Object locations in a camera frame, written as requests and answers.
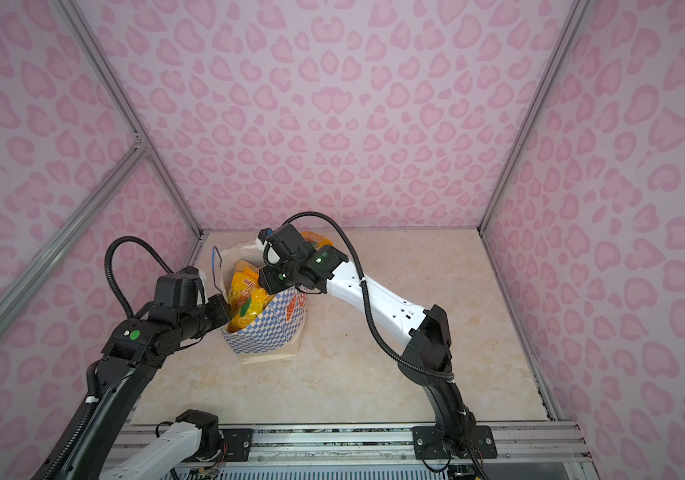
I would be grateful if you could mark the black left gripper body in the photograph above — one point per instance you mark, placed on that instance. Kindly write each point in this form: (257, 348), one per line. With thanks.
(212, 315)

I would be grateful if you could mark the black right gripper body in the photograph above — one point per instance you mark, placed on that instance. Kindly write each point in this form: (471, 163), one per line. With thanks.
(282, 276)

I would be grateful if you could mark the yellow orange snack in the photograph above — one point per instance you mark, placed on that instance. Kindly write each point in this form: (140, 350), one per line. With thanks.
(249, 302)

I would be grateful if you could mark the white blue checkered paper bag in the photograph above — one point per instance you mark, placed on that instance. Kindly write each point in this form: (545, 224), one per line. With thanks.
(279, 336)

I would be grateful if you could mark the yellow snack bag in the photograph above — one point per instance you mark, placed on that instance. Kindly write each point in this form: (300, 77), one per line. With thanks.
(318, 241)

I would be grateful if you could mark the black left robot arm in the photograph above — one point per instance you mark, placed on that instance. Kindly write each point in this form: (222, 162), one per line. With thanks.
(134, 353)

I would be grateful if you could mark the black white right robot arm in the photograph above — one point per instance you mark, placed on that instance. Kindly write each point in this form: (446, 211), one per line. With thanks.
(417, 338)

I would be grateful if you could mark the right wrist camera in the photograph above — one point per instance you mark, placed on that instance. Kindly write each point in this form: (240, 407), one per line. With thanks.
(262, 239)

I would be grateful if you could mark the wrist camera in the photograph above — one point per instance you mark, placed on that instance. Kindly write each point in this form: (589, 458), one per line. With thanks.
(197, 281)
(262, 239)

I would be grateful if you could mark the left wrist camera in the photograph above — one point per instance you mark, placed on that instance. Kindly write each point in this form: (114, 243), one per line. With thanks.
(197, 281)

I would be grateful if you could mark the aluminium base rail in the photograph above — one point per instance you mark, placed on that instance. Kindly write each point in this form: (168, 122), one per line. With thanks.
(504, 450)

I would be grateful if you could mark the aluminium frame strut left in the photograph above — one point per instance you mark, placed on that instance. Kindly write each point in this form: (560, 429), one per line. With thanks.
(37, 272)

